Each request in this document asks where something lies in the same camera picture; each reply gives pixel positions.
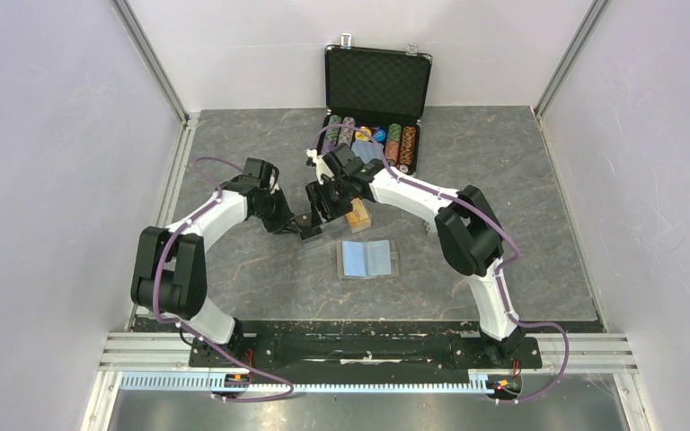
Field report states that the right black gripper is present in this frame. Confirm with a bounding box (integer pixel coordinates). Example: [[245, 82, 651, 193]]
[[306, 176, 353, 229]]

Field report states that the orange card box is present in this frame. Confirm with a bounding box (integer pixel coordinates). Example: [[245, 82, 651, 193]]
[[345, 198, 372, 233]]

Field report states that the beige card holder wallet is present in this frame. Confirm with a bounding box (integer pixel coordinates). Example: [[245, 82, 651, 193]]
[[336, 240, 400, 280]]

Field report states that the black card box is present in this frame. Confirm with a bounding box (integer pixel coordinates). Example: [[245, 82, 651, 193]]
[[294, 213, 323, 248]]

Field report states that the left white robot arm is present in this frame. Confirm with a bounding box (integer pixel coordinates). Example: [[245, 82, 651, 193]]
[[130, 158, 296, 366]]

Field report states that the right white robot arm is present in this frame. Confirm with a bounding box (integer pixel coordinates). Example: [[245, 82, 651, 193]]
[[301, 145, 525, 366]]

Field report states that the black poker chip case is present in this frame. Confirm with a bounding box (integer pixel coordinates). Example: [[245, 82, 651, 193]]
[[313, 34, 432, 175]]

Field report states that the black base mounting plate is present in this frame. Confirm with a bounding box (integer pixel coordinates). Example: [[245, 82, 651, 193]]
[[187, 319, 544, 385]]

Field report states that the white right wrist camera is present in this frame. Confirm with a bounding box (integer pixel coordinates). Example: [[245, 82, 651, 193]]
[[305, 149, 334, 185]]

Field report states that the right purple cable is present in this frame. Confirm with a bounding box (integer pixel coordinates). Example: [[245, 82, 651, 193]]
[[318, 123, 571, 406]]

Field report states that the purple cable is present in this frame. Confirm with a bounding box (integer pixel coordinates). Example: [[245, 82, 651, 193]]
[[152, 156, 296, 404], [318, 123, 571, 406]]

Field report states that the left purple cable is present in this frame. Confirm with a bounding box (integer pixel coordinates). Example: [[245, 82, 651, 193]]
[[152, 156, 296, 404]]

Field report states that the grey slotted cable duct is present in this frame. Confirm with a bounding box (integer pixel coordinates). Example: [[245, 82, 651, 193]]
[[119, 371, 517, 396]]

